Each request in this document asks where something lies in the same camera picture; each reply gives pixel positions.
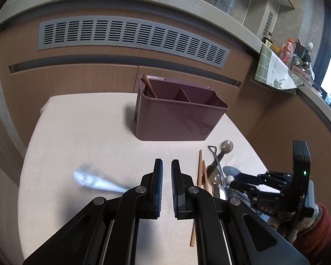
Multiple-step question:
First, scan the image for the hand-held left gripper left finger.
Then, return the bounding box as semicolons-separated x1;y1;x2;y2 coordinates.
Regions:
22;159;164;265

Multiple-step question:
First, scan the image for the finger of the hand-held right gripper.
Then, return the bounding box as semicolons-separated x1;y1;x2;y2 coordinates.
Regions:
231;182;286;203
235;172;294;185

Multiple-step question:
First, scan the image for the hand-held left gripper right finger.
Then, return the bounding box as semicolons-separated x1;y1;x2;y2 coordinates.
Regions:
171;159;311;265

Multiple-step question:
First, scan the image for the blue spoon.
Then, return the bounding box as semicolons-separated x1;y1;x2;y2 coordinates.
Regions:
222;166;249;183

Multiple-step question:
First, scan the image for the wooden chopstick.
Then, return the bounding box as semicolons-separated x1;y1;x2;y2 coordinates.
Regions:
189;150;203;248
202;159;209;192

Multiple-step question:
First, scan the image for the grey plastic spoon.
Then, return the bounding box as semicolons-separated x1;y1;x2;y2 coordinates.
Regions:
214;140;234;169

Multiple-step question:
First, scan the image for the metal shovel spoon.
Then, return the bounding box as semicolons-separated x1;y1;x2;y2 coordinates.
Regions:
208;145;228;199

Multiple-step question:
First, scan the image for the purple utensil caddy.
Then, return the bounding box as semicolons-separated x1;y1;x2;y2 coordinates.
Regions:
134;77;228;142

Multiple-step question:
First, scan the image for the wooden spoon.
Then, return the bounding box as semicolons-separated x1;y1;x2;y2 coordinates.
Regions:
142;74;158;99

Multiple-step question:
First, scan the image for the person's right hand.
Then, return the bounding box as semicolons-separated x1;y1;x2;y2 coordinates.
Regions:
291;204;331;258

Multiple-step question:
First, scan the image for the small grey vent grille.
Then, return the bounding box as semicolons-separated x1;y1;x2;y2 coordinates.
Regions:
250;78;273;91

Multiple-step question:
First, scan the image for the white tablecloth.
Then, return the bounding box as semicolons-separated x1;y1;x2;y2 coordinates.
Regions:
19;92;268;265

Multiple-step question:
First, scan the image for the green checked cloth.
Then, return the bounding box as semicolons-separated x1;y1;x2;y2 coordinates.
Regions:
253;43;307;91

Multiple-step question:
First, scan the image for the red snack bag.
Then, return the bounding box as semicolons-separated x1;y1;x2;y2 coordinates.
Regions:
281;40;294;64

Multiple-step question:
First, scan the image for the wooden cabinet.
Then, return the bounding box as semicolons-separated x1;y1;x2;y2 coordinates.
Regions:
0;14;331;188

